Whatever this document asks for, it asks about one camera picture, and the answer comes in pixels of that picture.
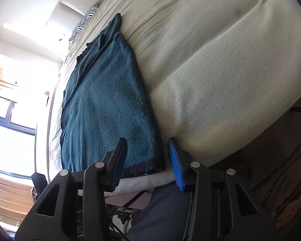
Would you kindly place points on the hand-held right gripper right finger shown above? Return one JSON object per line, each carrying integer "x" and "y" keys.
{"x": 176, "y": 164}

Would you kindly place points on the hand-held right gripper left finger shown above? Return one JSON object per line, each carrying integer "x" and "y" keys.
{"x": 116, "y": 167}

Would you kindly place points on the dark teal towel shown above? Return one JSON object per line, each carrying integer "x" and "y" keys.
{"x": 107, "y": 110}

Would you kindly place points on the person's dark trouser leg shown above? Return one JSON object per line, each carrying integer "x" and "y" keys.
{"x": 163, "y": 213}

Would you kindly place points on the black chair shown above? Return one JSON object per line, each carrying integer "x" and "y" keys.
{"x": 39, "y": 180}

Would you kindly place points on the bed with cream blanket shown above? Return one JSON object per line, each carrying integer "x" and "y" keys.
{"x": 210, "y": 62}

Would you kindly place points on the brown curtain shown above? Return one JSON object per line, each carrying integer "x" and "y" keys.
{"x": 8, "y": 195}

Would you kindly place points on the black framed window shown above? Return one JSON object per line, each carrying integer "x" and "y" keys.
{"x": 8, "y": 110}

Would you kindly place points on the zebra print pillow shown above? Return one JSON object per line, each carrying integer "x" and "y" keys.
{"x": 83, "y": 22}

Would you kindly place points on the cream padded headboard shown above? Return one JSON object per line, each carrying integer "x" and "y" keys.
{"x": 72, "y": 1}

